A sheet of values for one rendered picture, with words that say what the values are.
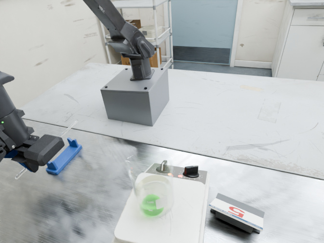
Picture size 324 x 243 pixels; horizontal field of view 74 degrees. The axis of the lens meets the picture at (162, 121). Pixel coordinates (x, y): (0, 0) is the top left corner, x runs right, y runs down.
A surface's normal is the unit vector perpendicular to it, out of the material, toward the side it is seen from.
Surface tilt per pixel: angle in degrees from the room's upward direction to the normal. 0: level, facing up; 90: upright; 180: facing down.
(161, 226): 0
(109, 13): 85
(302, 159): 0
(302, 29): 90
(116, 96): 90
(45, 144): 1
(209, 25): 90
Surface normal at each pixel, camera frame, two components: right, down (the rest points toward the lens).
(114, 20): 0.81, 0.23
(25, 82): 0.94, 0.15
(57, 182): -0.07, -0.80
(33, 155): -0.29, -0.15
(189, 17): -0.34, 0.58
